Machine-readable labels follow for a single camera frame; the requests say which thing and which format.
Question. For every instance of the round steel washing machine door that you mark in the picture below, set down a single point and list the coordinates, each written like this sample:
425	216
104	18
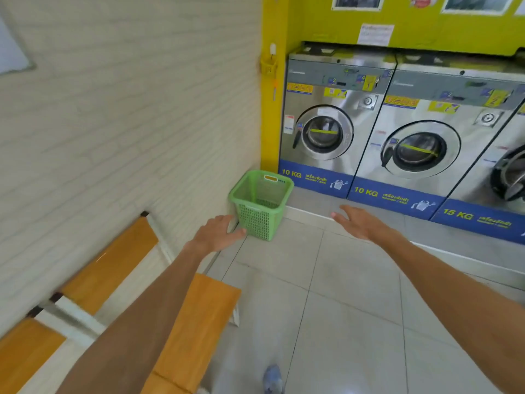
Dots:
418	149
324	135

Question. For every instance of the white paper notice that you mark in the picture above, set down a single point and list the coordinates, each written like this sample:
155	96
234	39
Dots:
375	34

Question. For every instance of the yellow blue code sticker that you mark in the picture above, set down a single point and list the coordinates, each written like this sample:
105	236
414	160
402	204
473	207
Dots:
443	107
334	93

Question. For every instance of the steel coin slot plate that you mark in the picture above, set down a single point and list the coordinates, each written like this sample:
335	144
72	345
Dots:
368	102
488	118

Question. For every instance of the person's right hand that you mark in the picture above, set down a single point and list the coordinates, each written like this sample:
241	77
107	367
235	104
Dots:
365	227

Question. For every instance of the person's left forearm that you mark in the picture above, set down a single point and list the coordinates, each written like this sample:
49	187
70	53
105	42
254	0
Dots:
135	336

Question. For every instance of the person's left shoe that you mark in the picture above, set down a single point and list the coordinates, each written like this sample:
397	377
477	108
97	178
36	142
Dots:
272	381

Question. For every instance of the wide framed wall picture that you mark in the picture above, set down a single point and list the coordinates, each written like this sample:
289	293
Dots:
478	4

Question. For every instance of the yellow red warning sticker strip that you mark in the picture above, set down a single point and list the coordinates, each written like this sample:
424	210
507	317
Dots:
401	102
299	88

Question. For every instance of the large stainless steel washing machine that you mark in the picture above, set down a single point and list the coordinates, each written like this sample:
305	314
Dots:
471	188

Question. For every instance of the green plastic basket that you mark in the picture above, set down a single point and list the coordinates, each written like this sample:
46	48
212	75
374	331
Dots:
279	209

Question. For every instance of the dark round washing machine door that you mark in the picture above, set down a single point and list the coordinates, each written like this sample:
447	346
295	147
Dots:
512	172

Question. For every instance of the yellow number sticker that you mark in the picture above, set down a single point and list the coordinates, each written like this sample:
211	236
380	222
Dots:
370	83
497	98

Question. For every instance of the red round wall sticker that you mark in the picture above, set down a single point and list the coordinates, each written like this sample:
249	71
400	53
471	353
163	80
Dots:
423	0

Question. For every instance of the white wall board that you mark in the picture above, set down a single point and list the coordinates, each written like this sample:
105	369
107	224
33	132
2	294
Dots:
12	49

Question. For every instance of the white caution label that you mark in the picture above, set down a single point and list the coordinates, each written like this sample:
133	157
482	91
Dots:
377	139
289	123

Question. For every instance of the person's right forearm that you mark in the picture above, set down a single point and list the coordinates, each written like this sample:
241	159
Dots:
463	299

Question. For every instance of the person's left hand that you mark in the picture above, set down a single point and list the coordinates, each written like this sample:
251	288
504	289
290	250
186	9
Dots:
213	237

